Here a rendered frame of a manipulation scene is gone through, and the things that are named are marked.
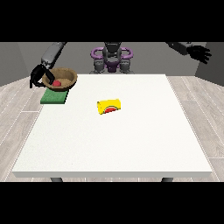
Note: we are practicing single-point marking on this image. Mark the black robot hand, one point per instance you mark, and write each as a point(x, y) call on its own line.
point(38, 75)
point(199, 52)

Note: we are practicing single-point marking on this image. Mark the brown wooden bowl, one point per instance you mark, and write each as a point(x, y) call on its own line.
point(62, 76)

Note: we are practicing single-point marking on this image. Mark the small red ball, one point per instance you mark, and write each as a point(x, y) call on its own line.
point(56, 83)

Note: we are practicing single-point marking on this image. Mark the green square pad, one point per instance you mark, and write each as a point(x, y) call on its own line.
point(53, 97)

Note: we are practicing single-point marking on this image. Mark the grey robot trunk purple rings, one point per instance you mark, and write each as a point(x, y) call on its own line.
point(112, 60)

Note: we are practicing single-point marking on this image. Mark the dark table leg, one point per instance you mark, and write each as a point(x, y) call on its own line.
point(56, 179)
point(166, 179)

